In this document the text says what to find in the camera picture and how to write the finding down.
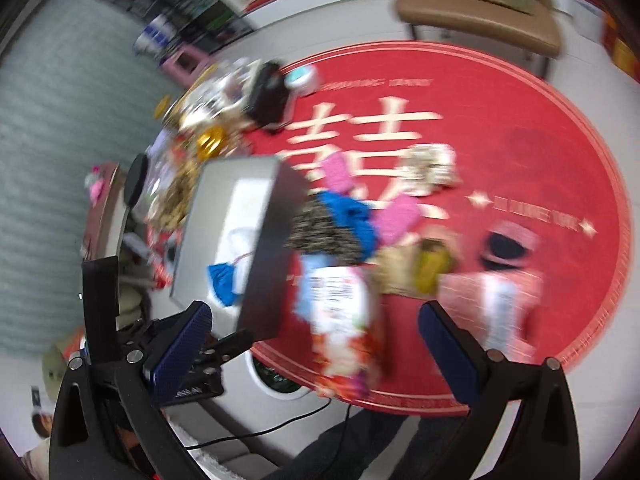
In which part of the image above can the pink knit hat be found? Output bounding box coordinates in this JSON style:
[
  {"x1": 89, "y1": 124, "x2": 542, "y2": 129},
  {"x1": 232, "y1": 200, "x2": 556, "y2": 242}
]
[{"x1": 477, "y1": 222, "x2": 540, "y2": 272}]

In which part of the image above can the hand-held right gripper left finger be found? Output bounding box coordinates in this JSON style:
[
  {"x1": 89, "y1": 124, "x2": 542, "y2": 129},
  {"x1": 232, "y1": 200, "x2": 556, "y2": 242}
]
[{"x1": 48, "y1": 301, "x2": 213, "y2": 480}]

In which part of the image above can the beige yellow-green cloth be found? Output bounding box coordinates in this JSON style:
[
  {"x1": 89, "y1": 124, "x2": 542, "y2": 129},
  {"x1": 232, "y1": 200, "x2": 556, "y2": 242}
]
[{"x1": 372, "y1": 232, "x2": 463, "y2": 297}]

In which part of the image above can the small blue cloth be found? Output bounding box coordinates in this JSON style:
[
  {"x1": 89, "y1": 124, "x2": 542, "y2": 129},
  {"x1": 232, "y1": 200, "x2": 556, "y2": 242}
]
[{"x1": 206, "y1": 261, "x2": 237, "y2": 307}]

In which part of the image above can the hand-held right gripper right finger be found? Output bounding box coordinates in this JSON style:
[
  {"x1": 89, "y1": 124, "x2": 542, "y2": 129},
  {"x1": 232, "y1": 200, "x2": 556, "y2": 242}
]
[{"x1": 419, "y1": 301, "x2": 582, "y2": 480}]

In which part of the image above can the beige floral cloth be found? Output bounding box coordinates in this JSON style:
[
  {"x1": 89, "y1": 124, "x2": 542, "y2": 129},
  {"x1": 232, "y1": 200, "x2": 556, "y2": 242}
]
[{"x1": 399, "y1": 144, "x2": 460, "y2": 197}]

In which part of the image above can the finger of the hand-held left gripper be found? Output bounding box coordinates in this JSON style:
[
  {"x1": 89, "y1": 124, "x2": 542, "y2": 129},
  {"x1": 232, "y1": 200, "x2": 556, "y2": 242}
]
[
  {"x1": 207, "y1": 329, "x2": 254, "y2": 358},
  {"x1": 167, "y1": 355, "x2": 226, "y2": 407}
]

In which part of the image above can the gold shiny ornament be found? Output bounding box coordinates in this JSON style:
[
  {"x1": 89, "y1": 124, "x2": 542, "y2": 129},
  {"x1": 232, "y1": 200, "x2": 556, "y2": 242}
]
[{"x1": 195, "y1": 127, "x2": 227, "y2": 160}]

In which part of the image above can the pink plush toy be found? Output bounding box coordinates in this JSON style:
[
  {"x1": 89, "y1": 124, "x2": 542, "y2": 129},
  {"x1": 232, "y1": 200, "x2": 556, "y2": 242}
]
[{"x1": 84, "y1": 169, "x2": 110, "y2": 207}]

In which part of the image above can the black cable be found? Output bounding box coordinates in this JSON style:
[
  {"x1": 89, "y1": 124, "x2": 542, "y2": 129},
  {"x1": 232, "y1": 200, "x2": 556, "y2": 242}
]
[{"x1": 184, "y1": 396, "x2": 352, "y2": 452}]

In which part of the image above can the pink white striped cloth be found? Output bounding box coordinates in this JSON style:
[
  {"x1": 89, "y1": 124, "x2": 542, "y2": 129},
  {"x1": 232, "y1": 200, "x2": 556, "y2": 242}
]
[{"x1": 439, "y1": 269, "x2": 545, "y2": 358}]

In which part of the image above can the white blue round container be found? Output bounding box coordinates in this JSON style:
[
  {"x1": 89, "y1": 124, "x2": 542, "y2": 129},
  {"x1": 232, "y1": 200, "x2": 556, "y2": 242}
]
[{"x1": 284, "y1": 65, "x2": 319, "y2": 97}]

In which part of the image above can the leopard print cloth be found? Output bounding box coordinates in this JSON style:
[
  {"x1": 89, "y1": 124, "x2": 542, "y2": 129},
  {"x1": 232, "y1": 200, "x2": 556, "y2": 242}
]
[{"x1": 286, "y1": 195, "x2": 372, "y2": 267}]

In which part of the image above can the pink stool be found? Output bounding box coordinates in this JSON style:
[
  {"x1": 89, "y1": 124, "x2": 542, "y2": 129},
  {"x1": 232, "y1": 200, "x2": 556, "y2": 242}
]
[{"x1": 161, "y1": 44, "x2": 212, "y2": 87}]

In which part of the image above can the pink knit sock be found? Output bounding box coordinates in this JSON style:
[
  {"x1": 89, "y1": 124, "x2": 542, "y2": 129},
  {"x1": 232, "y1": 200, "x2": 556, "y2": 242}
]
[
  {"x1": 374, "y1": 194, "x2": 422, "y2": 242},
  {"x1": 319, "y1": 154, "x2": 362, "y2": 196}
]

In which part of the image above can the white robot vacuum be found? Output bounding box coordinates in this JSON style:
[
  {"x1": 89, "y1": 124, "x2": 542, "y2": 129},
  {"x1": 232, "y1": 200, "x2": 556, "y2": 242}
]
[{"x1": 245, "y1": 350, "x2": 328, "y2": 402}]

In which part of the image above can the printed red white bag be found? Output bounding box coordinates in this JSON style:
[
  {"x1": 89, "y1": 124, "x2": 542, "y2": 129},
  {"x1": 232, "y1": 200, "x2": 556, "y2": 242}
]
[{"x1": 299, "y1": 264, "x2": 387, "y2": 402}]

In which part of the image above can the grey storage box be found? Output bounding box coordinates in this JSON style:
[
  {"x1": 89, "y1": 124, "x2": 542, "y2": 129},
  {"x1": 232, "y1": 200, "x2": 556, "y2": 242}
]
[{"x1": 169, "y1": 156, "x2": 310, "y2": 342}]

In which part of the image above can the brown chair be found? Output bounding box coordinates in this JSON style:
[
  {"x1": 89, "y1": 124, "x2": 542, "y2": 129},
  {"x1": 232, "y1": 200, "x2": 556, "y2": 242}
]
[{"x1": 396, "y1": 0, "x2": 562, "y2": 78}]

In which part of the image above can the black bag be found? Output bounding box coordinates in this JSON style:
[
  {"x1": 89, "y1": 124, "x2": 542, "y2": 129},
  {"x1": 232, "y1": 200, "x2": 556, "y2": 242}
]
[{"x1": 248, "y1": 61, "x2": 293, "y2": 133}]

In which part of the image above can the blue knit cloth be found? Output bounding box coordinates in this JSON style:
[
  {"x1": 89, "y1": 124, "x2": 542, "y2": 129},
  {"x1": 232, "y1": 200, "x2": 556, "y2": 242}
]
[{"x1": 319, "y1": 191, "x2": 378, "y2": 257}]

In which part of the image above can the pale green cloth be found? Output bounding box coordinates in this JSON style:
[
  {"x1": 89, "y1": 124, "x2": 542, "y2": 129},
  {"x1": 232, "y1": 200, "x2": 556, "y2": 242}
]
[{"x1": 117, "y1": 280, "x2": 152, "y2": 323}]

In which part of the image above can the red round rug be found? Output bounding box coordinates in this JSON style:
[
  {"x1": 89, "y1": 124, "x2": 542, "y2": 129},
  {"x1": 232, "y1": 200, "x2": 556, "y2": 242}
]
[{"x1": 243, "y1": 41, "x2": 632, "y2": 417}]

